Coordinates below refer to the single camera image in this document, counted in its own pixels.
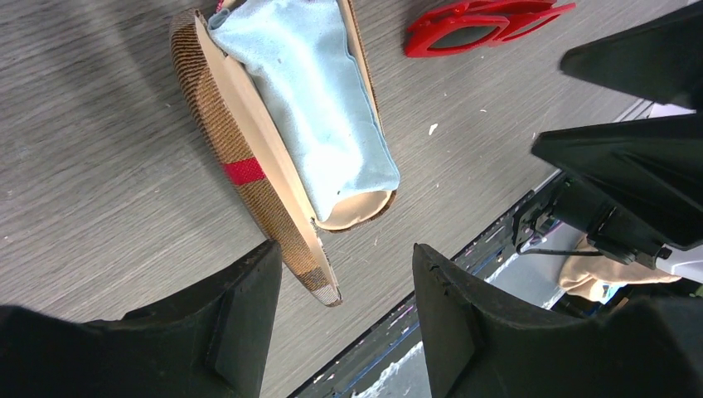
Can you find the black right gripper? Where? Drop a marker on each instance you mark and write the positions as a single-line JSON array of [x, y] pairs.
[[651, 168]]

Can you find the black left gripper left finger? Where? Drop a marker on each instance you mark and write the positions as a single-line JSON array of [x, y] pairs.
[[210, 339]]

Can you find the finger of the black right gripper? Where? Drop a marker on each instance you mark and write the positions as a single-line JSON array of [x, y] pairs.
[[660, 60]]

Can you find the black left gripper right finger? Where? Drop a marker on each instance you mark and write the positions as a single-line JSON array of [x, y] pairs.
[[480, 341]]

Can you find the red sunglasses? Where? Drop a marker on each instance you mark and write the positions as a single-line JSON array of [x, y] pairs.
[[467, 25]]

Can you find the light blue cleaning cloth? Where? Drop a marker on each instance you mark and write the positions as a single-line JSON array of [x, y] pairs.
[[297, 54]]

